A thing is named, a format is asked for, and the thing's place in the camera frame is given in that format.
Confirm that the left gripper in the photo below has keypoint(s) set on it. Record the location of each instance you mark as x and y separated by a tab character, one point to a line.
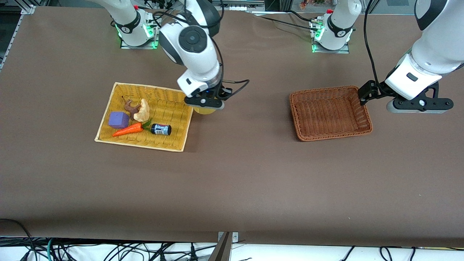
377	90

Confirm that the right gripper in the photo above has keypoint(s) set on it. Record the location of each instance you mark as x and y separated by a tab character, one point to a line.
222	92

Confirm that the clear yellowish tape roll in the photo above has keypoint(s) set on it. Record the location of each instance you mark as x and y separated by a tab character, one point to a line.
204	111

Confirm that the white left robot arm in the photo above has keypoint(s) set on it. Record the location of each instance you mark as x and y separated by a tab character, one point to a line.
438	47

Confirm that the brown wicker basket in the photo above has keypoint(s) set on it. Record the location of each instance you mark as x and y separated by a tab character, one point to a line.
326	112

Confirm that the yellow wicker basket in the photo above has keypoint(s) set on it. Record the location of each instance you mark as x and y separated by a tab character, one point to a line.
170	116

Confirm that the small black bottle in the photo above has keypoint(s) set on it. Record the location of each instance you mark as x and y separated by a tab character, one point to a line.
161	129

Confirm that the beige croissant toy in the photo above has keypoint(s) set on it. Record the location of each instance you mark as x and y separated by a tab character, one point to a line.
143	112

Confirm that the black electronics box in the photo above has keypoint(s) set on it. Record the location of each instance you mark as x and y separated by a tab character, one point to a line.
243	4

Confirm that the brown toy piece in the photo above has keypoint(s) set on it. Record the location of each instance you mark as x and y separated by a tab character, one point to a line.
129	107

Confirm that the orange toy carrot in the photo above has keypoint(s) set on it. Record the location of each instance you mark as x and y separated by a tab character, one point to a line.
128	129

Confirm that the purple foam cube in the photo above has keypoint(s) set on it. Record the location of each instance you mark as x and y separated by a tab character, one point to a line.
118	120

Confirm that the colourful toy pile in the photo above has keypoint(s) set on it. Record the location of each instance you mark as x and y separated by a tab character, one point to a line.
311	3

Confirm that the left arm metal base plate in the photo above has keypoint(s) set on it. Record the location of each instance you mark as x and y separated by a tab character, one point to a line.
316	49

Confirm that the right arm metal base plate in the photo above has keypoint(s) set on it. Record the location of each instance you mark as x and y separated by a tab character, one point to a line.
156	36

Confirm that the metal table bracket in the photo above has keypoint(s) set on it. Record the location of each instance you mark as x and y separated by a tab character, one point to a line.
235	236

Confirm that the brown post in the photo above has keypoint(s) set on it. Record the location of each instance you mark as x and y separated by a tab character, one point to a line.
221	250

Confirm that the aluminium frame rail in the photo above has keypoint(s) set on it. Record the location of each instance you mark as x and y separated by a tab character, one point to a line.
18	25

